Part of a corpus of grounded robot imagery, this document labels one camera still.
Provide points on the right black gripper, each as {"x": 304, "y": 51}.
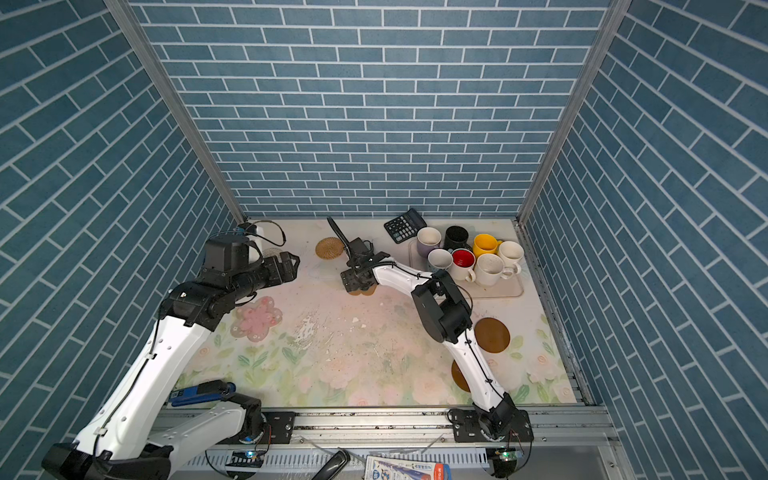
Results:
{"x": 348, "y": 279}

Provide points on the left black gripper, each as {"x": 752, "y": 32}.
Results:
{"x": 289, "y": 270}

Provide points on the tan rattan round coaster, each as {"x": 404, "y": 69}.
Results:
{"x": 329, "y": 248}

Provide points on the brown paw print coaster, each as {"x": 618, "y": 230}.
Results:
{"x": 367, "y": 292}

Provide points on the amber glossy round coaster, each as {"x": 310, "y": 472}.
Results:
{"x": 459, "y": 378}

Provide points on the pink flower coaster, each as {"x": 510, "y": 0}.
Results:
{"x": 255, "y": 319}

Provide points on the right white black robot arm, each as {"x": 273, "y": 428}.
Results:
{"x": 445, "y": 314}

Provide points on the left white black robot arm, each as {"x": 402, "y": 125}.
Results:
{"x": 117, "y": 443}

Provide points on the black desk calculator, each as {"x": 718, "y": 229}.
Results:
{"x": 406, "y": 226}

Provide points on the lilac mug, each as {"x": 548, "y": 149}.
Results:
{"x": 428, "y": 239}

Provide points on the light blue floral mug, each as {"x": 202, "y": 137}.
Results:
{"x": 439, "y": 259}

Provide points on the black mug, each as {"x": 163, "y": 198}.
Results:
{"x": 456, "y": 237}

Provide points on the white mug red inside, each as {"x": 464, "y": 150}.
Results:
{"x": 462, "y": 267}

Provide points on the yellow mug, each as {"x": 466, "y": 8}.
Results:
{"x": 485, "y": 244}

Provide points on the blue black stapler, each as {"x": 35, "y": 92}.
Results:
{"x": 210, "y": 391}

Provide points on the white mug front right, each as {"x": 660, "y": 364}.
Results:
{"x": 489, "y": 269}

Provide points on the white mug far right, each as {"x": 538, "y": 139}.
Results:
{"x": 512, "y": 254}

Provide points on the beige rectangular tray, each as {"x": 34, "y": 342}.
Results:
{"x": 512, "y": 287}

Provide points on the black handheld device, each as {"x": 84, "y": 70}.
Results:
{"x": 333, "y": 466}

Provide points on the printed paper box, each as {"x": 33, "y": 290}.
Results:
{"x": 380, "y": 468}

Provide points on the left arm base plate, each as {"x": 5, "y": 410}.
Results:
{"x": 274, "y": 427}

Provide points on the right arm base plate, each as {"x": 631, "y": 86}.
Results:
{"x": 471, "y": 426}

